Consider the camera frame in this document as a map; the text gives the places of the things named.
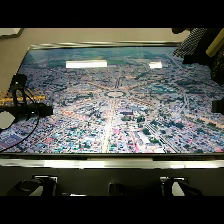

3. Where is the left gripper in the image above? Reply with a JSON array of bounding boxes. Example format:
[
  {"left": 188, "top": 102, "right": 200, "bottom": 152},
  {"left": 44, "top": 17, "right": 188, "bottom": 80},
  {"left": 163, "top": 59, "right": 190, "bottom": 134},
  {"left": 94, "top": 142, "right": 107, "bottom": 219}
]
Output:
[{"left": 33, "top": 102, "right": 55, "bottom": 118}]

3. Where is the grey checked garment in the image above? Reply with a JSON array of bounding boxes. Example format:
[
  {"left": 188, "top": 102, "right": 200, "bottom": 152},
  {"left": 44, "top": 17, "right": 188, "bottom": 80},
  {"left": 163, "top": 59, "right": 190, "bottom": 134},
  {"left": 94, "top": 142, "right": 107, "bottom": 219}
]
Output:
[{"left": 172, "top": 27, "right": 210, "bottom": 61}]

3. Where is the dark patterned garment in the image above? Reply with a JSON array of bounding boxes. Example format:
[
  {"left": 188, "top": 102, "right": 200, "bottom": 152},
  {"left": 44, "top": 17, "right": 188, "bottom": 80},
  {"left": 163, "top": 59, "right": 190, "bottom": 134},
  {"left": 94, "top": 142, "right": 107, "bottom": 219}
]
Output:
[{"left": 210, "top": 49, "right": 224, "bottom": 87}]

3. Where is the pale beige bar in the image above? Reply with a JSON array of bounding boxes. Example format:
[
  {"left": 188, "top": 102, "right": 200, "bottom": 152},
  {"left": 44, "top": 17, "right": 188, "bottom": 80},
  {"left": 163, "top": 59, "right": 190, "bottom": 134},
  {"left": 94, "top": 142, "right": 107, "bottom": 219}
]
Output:
[{"left": 205, "top": 29, "right": 224, "bottom": 59}]

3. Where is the black cable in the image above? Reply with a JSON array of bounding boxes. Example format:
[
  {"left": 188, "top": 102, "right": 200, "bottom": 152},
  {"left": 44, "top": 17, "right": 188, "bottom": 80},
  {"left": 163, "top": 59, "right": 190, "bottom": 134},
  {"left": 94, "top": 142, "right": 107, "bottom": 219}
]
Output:
[{"left": 0, "top": 88, "right": 41, "bottom": 154}]

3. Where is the silver frame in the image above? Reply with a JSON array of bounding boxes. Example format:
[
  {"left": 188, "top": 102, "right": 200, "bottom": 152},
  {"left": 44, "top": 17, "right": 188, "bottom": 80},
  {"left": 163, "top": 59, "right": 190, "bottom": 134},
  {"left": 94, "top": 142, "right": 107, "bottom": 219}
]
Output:
[{"left": 0, "top": 41, "right": 224, "bottom": 197}]

